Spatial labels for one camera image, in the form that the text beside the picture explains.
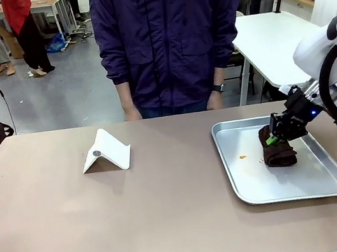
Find brown cloth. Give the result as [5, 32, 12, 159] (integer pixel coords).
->
[256, 121, 300, 171]

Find person's right forearm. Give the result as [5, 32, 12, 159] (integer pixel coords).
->
[115, 81, 137, 109]

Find black right arm cable sleeve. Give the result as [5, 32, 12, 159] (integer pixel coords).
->
[312, 45, 337, 131]

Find large white table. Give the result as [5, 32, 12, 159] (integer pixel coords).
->
[224, 3, 334, 108]

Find wood top desk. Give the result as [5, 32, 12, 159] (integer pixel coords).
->
[0, 0, 80, 48]

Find person's blue jeans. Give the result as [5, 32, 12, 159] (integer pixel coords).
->
[137, 93, 216, 122]

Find bystander in red top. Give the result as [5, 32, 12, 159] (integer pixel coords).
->
[1, 0, 57, 82]

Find black wrist watch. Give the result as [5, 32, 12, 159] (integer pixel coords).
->
[211, 82, 227, 94]

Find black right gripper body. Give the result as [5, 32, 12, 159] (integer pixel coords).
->
[276, 82, 324, 142]

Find person's left hand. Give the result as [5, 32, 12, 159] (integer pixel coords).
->
[204, 91, 226, 112]

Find white folded stand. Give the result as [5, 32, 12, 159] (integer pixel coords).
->
[75, 123, 135, 178]

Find black chair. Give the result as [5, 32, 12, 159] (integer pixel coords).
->
[223, 49, 259, 104]

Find person in navy jacket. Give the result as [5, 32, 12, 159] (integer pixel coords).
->
[87, 0, 256, 119]

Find floor power strip with cables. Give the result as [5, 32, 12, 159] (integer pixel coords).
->
[67, 15, 97, 46]

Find person's left forearm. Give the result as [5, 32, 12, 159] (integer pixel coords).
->
[210, 64, 230, 87]

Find person's right hand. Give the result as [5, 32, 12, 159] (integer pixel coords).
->
[121, 102, 144, 123]

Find cardboard box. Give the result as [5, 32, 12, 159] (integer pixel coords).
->
[0, 22, 26, 63]

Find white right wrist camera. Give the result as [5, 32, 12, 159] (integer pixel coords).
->
[278, 83, 294, 97]

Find blue plastic bag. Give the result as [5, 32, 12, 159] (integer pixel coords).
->
[44, 31, 71, 55]

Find silver metal tray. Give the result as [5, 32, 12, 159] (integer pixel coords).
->
[209, 102, 337, 216]

